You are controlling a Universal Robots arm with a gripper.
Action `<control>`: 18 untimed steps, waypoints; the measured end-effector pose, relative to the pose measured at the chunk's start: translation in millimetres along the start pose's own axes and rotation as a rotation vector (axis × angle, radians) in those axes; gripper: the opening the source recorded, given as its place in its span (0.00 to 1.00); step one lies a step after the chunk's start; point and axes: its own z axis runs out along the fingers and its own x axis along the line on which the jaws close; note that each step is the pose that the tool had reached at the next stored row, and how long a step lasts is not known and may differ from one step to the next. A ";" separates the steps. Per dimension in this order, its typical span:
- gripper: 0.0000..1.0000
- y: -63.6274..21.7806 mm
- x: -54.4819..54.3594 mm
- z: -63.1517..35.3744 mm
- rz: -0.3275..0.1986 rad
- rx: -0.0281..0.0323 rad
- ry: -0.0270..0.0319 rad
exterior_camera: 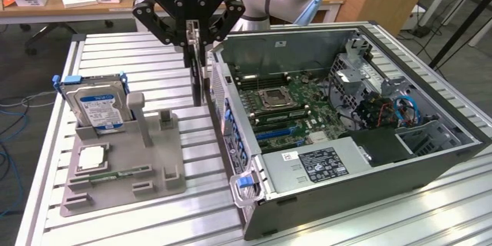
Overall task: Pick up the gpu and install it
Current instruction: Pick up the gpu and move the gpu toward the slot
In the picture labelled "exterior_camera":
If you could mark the wooden desk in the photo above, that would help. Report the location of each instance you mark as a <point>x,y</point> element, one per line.
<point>49,12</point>

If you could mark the blue expansion slot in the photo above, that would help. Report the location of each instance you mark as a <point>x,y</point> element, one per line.
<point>275,134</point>

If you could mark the black plastic shroud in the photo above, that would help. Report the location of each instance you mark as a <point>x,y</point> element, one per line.
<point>379,148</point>

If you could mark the installed RAM stick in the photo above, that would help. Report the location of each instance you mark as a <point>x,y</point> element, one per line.
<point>280,117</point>

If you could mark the silver CPU chip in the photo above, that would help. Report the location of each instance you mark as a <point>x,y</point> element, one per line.
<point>91,158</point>

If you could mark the black chair base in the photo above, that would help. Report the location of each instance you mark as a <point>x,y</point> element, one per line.
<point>41,34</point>

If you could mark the green RAM stick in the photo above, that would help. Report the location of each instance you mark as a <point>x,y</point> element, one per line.
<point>115,174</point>

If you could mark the grey power supply unit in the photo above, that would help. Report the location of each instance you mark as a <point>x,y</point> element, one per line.
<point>284,171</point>

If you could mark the metal disk bay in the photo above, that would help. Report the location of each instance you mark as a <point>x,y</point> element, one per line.
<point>437,130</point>

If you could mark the green motherboard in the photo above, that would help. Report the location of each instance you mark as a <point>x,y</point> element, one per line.
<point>319,113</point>

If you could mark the blue case latch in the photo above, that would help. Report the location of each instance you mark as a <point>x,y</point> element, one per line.
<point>245,183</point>

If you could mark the open black PC case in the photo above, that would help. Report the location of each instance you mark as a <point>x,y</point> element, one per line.
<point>345,200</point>

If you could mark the metal CPU socket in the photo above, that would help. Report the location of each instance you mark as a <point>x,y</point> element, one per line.
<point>275,97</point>

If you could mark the black floor pedal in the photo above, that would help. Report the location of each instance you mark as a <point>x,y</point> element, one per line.
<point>423,31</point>

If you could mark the black stand pole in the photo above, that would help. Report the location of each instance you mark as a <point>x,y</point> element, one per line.
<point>457,37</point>

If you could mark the perforated metal drive cage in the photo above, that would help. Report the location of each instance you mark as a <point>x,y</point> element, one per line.
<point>353,81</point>

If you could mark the grey parts rack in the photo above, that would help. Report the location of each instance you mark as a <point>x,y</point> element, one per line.
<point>123,197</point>

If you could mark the Nvidia graphics card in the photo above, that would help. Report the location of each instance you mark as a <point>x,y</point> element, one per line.
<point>197,84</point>

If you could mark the hard disk with blue caddy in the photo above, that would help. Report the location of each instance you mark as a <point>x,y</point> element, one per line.
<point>97,107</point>

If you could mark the silver chipset heatsink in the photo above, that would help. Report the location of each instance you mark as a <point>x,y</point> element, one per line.
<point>319,137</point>

